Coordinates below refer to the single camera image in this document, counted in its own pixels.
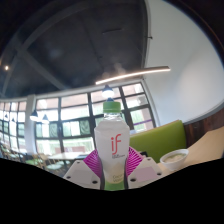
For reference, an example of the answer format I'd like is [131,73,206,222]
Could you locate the group of green-seated wooden chairs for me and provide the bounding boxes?
[0,146,64,174]

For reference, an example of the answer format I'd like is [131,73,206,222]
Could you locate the white green-capped drink bottle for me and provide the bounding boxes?
[93,100,131,192]

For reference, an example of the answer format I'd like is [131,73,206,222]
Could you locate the large black-framed window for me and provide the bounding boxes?
[34,82,156,156]
[0,100,28,158]

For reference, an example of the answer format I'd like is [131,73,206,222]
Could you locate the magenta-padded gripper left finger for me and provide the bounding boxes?
[63,148,103,190]

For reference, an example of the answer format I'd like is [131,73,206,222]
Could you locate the wooden dining table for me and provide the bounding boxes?
[46,151,92,162]

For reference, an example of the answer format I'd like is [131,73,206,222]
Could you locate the white ceramic bowl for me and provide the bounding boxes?
[159,148,190,172]

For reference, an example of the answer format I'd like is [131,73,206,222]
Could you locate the green upholstered bench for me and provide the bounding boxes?
[128,119,187,164]

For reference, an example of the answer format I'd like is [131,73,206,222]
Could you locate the long linear ceiling light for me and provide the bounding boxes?
[94,65,172,86]

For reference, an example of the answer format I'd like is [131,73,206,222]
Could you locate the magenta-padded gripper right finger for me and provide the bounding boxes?
[125,146,163,190]

